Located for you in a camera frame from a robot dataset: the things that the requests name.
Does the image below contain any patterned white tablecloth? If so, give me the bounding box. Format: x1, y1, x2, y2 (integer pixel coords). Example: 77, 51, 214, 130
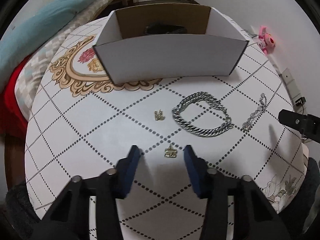
25, 19, 306, 239

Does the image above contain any silver crystal bracelet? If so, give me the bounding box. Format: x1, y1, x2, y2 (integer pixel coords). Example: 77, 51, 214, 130
240, 93, 268, 132

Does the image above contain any silver chain bracelet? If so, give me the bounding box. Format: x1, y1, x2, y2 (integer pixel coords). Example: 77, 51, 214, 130
171, 91, 235, 138

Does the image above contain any checkered bed sheet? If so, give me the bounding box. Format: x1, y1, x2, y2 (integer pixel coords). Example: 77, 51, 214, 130
14, 0, 128, 122

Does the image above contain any gold crown pendant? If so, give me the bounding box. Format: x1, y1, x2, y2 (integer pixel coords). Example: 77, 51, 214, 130
164, 145, 177, 158

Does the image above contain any red blanket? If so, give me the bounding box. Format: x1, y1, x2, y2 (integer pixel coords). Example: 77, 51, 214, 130
1, 55, 30, 139

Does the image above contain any gold letter pendant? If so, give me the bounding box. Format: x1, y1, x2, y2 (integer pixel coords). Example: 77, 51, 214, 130
154, 109, 165, 121

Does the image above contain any white cardboard box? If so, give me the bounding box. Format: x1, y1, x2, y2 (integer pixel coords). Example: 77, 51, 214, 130
93, 3, 248, 85

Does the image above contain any light blue duvet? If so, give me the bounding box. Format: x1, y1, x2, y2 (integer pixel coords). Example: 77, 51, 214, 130
1, 0, 95, 89

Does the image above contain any pink plush toy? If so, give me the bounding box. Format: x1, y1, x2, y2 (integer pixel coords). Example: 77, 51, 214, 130
257, 25, 276, 55

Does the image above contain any black plug adapter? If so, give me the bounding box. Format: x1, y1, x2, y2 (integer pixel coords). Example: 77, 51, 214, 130
295, 96, 306, 107

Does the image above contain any white power strip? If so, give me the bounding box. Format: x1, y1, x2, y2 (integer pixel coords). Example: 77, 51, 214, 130
280, 68, 302, 113

